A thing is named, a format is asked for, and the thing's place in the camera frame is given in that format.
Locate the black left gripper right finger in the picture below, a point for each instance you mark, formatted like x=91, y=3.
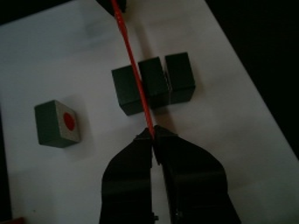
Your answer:
x=194, y=186

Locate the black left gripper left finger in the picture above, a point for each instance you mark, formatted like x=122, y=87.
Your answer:
x=126, y=186

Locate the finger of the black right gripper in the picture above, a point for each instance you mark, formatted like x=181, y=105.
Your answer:
x=105, y=4
x=122, y=5

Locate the dark green toy sushi piece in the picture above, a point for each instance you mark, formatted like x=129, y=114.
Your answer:
x=125, y=87
x=155, y=81
x=48, y=125
x=179, y=75

